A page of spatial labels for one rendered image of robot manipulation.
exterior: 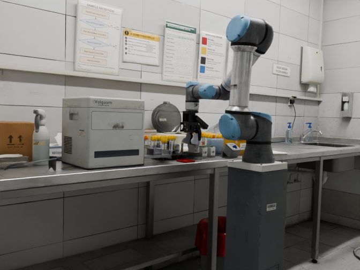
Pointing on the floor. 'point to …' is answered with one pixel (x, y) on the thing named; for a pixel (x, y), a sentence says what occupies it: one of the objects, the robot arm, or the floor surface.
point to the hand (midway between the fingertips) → (193, 147)
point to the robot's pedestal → (255, 219)
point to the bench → (188, 245)
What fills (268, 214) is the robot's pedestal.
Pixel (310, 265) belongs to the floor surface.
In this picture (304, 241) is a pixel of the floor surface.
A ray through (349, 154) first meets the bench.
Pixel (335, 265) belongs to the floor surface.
